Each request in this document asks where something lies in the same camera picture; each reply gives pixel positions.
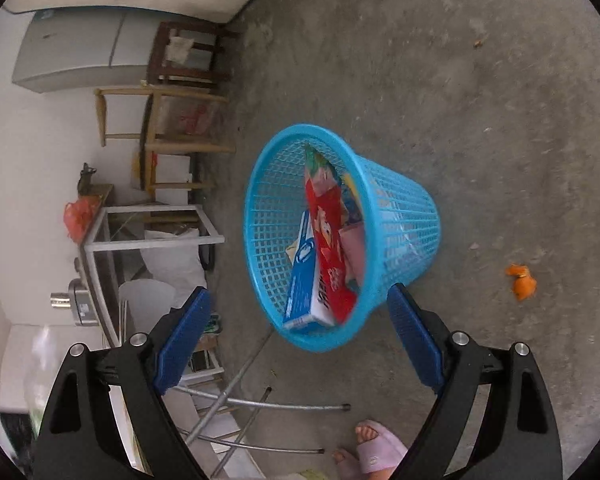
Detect pink slipper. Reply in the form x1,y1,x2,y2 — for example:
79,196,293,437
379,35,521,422
332,447,368,480
355,420,410,476

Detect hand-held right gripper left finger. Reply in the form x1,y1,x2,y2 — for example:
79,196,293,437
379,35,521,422
32,286,213,480

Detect metal table legs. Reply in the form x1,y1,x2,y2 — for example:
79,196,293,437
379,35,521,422
172,330,352,480

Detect wooden chair with dark seat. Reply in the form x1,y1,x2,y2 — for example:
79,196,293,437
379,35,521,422
95,86,237,192

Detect dark wooden stool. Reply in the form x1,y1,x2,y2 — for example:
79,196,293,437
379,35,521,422
146,21,241,86

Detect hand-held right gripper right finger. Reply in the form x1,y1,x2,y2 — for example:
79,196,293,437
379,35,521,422
386,282,563,480

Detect blue and white box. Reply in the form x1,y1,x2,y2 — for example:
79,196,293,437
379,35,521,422
282,209,326,335

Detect blue plastic basket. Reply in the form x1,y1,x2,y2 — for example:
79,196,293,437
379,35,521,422
244,124,442,353

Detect orange plastic bag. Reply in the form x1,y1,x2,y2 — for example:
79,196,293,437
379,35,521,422
63,196,103,243

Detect white sack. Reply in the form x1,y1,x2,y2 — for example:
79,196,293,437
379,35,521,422
140,227,208,296

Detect white cloth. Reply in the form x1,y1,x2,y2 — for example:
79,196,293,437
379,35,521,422
166,35,196,63

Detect orange peel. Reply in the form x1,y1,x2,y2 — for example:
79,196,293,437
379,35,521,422
505,262,538,302

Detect printed bag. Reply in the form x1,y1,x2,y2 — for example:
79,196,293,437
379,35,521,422
162,97,216,136

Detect grey refrigerator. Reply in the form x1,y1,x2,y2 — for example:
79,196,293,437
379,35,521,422
12,7,221,93

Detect white side table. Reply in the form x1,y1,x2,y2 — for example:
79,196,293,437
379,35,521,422
82,204,226,348

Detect steel cooking pot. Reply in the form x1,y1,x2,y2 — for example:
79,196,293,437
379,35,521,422
50,280,101,327

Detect red snack bag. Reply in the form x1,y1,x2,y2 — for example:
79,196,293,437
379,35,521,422
302,145,358,323

